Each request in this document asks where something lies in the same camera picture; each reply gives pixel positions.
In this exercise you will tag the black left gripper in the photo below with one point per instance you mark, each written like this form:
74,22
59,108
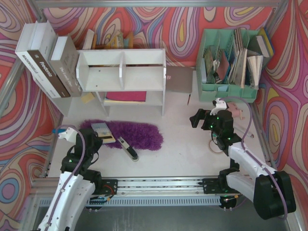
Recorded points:
95,140

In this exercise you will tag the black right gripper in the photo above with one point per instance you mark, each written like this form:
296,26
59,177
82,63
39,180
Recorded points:
203,119

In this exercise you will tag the small yellow book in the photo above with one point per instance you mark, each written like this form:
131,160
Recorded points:
103,132

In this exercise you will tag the white black stapler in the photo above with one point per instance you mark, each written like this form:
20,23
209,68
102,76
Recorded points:
128,149

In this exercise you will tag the purple fluffy duster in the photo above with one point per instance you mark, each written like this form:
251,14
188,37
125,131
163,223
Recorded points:
141,136

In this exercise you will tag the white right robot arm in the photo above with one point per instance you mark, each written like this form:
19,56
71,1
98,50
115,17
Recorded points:
270,190

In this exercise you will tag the white wooden bookshelf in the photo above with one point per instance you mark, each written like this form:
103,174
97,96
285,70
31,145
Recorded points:
126,70

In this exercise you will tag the pink pig figurine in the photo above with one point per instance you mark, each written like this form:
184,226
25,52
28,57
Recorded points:
235,111

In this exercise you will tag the white marker pen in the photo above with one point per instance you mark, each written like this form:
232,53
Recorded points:
243,130

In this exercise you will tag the grey notebook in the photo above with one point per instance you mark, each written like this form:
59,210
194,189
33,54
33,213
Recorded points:
179,79

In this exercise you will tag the yellow sticky note pad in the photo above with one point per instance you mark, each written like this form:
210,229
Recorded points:
86,98

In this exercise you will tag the green file organizer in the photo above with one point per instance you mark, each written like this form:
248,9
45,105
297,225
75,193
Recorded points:
226,67

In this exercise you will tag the grey book in organizer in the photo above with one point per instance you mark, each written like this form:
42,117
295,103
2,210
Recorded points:
261,43

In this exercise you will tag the taupe Lonely City book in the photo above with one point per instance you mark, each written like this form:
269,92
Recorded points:
64,61

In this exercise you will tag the books behind shelf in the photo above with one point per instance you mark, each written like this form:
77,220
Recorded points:
117,41

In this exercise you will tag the brown Fredonia book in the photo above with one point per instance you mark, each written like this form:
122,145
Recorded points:
41,51

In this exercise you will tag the white Mademoiselle book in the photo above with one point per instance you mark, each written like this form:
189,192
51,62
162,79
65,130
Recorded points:
22,51

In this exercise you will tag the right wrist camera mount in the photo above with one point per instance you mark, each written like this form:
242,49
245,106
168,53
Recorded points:
219,105

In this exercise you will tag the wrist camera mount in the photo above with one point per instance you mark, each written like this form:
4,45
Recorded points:
69,135
219,105

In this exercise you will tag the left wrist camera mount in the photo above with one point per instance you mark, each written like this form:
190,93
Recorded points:
69,135

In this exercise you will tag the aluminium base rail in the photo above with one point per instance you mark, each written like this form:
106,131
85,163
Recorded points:
148,191

